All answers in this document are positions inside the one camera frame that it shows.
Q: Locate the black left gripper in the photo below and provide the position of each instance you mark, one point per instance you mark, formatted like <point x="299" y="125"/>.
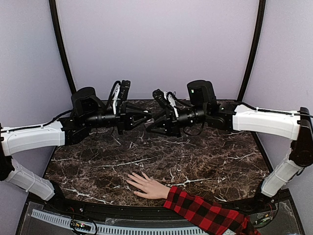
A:
<point x="127" y="120"/>

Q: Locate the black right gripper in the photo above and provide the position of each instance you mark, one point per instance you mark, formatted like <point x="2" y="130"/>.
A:
<point x="159" y="123"/>

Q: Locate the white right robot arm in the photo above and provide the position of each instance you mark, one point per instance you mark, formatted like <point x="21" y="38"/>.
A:
<point x="238" y="116"/>

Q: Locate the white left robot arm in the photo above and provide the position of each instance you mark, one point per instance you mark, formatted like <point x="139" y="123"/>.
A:
<point x="68" y="128"/>

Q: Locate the red plaid sleeve forearm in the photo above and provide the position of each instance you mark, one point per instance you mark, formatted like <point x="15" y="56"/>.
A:
<point x="210" y="217"/>

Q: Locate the mannequin hand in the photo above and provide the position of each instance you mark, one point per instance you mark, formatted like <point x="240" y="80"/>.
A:
<point x="146" y="187"/>

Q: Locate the small green circuit board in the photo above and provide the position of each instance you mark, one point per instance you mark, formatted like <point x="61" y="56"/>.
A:
<point x="79" y="226"/>

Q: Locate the right wiring board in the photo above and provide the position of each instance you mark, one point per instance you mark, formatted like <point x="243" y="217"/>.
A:
<point x="263" y="221"/>

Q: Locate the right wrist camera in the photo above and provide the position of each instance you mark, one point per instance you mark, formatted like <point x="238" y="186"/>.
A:
<point x="166" y="100"/>

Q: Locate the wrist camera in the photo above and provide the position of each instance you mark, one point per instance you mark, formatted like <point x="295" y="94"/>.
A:
<point x="120" y="93"/>
<point x="166" y="100"/>

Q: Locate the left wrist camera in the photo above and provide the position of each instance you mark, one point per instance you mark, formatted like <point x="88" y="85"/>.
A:
<point x="120" y="93"/>

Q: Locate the black front table rail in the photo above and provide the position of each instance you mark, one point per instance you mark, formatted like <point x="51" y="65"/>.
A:
<point x="100" y="211"/>

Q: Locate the black right frame post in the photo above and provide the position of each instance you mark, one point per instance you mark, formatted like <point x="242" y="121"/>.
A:
<point x="253" y="49"/>

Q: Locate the black frame post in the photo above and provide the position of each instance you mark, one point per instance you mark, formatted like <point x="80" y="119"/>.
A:
<point x="61" y="46"/>
<point x="253" y="49"/>

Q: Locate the grey slotted cable duct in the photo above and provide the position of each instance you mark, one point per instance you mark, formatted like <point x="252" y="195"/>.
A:
<point x="65" y="222"/>

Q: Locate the black left frame post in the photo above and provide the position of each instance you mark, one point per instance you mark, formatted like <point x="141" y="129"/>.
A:
<point x="61" y="46"/>

